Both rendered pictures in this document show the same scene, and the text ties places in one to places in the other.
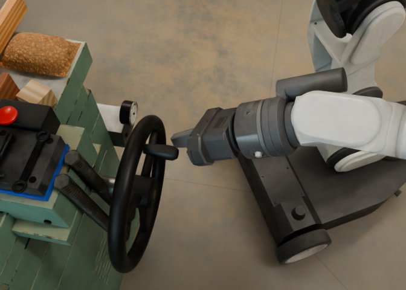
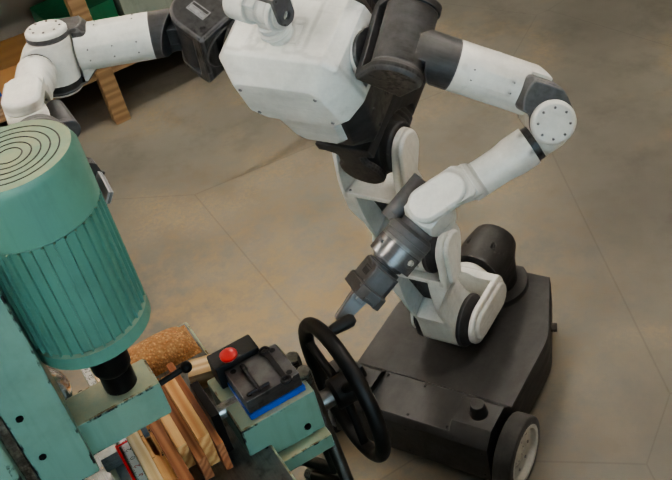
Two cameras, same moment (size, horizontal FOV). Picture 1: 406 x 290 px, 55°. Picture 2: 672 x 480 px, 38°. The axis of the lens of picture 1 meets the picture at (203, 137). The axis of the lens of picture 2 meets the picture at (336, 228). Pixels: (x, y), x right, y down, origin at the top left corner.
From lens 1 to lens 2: 1.24 m
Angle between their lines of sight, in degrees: 30
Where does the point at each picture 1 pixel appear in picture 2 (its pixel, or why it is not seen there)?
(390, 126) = (468, 175)
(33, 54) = (162, 349)
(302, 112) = (416, 207)
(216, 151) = (381, 286)
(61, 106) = not seen: hidden behind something
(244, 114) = (381, 244)
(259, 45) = (259, 311)
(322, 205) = (494, 392)
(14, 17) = not seen: hidden behind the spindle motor
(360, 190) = (516, 347)
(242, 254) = not seen: outside the picture
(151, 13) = (77, 379)
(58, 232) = (319, 435)
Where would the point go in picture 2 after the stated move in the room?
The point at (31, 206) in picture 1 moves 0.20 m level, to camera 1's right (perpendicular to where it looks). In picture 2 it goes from (297, 401) to (388, 330)
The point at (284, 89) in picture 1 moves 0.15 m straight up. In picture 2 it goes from (391, 211) to (377, 143)
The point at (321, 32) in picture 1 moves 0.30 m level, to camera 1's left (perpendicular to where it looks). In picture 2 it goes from (362, 192) to (254, 266)
